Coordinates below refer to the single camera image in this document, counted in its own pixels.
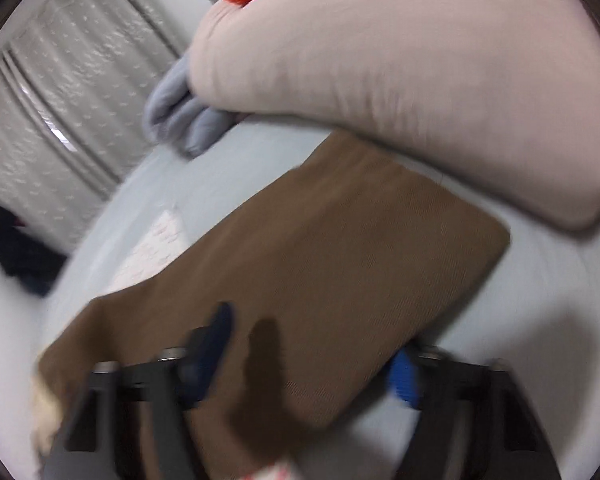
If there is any brown jacket with cream lining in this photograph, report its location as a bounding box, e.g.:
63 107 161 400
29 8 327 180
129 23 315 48
32 130 512 480

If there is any dark cloth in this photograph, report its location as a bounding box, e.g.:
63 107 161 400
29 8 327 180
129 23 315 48
0 202 69 299

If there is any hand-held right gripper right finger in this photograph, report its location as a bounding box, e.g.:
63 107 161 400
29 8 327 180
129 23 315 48
386 342 564 480

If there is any bed with pale blue sheet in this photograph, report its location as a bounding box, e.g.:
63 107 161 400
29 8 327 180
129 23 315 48
40 120 600 480

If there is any grey cloth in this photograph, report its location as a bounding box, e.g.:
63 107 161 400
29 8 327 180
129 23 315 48
145 52 246 161

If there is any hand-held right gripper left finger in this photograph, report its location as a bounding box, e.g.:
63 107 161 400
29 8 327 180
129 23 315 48
40 302 237 480

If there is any white printed blanket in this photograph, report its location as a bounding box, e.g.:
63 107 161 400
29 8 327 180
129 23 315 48
105 209 194 296

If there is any long pale pink pillow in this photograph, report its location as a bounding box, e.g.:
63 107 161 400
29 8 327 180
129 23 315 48
189 0 600 233

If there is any grey patterned curtain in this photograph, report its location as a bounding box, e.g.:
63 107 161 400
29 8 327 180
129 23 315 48
0 0 187 256

